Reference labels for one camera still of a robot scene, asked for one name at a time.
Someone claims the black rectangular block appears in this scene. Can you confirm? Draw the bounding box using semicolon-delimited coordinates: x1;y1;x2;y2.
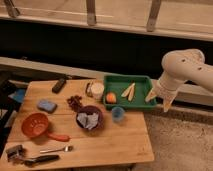
52;78;66;93

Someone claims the dark purple bowl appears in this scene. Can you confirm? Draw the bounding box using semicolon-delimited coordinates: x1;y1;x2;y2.
76;105;103;131

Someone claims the cream wedge piece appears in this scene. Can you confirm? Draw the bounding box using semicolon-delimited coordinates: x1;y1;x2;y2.
128;87;135;101
121;83;135;97

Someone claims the white cylindrical can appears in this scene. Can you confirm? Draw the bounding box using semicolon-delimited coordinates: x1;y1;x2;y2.
91;83;104;101

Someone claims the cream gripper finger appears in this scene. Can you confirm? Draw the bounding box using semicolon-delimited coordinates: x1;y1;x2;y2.
163;99;173;112
145;89;157;102

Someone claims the metal spoon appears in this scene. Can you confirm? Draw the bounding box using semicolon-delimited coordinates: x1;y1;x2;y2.
40;145;73;154

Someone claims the crumpled blue cloth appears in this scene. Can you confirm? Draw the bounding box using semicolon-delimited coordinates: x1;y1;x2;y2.
77;113;99;130

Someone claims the orange round fruit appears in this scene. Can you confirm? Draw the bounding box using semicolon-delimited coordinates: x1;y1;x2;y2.
106;92;116;104

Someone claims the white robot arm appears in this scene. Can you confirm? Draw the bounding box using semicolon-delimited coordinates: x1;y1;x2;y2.
145;49;213;112

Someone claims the blue sponge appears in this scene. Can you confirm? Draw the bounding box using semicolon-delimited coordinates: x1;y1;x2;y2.
37;99;57;113

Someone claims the black handled tool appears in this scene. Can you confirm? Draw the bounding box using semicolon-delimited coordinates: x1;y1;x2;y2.
24;155;60;167

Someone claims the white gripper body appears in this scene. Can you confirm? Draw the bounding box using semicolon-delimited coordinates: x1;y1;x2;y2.
154;77;182;101

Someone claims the blue object at table edge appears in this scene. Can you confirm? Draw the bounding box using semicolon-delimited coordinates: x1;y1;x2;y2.
10;88;26;103

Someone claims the small metal clamp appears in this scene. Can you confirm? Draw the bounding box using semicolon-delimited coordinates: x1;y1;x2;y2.
6;145;24;162

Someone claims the orange strainer with handle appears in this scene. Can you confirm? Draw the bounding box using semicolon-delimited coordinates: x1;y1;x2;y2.
21;113;70;142

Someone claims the small blue cup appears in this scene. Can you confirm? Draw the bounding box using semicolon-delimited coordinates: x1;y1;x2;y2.
111;106;125;122

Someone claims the green plastic tray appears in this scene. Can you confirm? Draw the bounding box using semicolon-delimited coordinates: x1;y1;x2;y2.
103;75;157;110

